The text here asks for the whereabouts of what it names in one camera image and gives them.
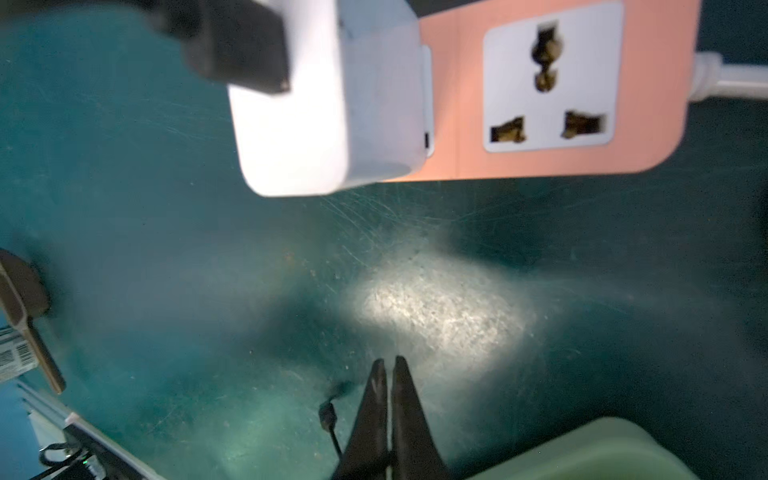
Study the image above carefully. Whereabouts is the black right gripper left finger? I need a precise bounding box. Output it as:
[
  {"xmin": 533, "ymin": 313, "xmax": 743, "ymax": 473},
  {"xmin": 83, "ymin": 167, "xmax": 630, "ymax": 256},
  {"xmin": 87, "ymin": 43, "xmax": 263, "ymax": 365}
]
[{"xmin": 332, "ymin": 359, "xmax": 389, "ymax": 480}]

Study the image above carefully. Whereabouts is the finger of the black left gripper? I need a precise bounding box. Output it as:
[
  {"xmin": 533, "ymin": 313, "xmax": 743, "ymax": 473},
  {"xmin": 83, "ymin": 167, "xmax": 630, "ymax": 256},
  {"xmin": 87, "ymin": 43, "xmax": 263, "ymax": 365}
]
[{"xmin": 1, "ymin": 0, "xmax": 290, "ymax": 95}]

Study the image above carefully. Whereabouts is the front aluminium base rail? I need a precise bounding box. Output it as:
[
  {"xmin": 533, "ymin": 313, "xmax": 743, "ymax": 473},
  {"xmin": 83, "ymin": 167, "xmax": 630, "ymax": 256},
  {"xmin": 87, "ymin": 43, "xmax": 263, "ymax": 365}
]
[{"xmin": 15, "ymin": 380, "xmax": 163, "ymax": 480}]

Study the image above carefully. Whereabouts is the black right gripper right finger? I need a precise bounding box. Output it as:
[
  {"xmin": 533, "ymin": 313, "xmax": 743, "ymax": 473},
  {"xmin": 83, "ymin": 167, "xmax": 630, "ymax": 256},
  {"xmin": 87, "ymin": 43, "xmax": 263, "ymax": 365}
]
[{"xmin": 391, "ymin": 356, "xmax": 451, "ymax": 479}]

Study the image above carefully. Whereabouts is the pink white power strip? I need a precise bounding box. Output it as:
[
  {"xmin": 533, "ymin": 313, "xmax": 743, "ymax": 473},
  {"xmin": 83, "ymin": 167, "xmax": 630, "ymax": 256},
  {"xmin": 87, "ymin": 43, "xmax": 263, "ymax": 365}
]
[{"xmin": 411, "ymin": 1, "xmax": 701, "ymax": 181}]

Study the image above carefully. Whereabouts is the white USB power adapter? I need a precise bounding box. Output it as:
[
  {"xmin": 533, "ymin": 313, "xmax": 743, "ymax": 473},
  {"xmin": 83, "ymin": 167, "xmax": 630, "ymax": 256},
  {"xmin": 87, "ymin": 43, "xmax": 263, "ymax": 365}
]
[{"xmin": 228, "ymin": 1, "xmax": 427, "ymax": 197}]

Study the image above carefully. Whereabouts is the green electronic kitchen scale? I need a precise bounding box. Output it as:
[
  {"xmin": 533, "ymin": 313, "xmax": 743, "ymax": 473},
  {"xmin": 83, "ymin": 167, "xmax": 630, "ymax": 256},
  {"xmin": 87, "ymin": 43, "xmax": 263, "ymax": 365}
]
[{"xmin": 475, "ymin": 417, "xmax": 697, "ymax": 479}]

